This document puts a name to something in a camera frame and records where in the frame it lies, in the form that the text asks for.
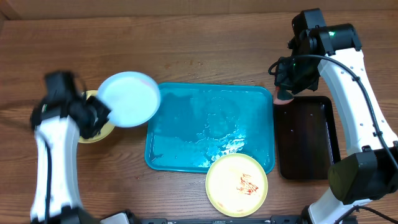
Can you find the light blue plate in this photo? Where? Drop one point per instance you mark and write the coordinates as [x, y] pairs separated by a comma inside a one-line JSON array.
[[132, 97]]

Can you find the black water tray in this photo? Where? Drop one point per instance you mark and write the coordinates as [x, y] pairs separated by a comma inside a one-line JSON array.
[[305, 137]]

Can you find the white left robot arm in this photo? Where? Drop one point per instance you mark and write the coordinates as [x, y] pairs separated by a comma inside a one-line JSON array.
[[64, 115]]

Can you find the teal plastic tray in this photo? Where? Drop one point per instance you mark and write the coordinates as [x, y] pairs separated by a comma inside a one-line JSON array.
[[196, 124]]

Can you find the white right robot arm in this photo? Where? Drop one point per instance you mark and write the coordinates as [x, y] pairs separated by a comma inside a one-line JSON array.
[[334, 54]]

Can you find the yellow plate with red stain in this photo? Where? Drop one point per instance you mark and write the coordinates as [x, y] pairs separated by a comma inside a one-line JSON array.
[[105, 131]]

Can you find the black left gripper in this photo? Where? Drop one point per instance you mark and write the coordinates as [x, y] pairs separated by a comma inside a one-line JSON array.
[[103, 111]]

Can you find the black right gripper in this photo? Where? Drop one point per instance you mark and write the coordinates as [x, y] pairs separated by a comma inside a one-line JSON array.
[[290, 86]]

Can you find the pink sponge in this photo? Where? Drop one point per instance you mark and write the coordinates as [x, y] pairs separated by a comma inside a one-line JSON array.
[[282, 97]]

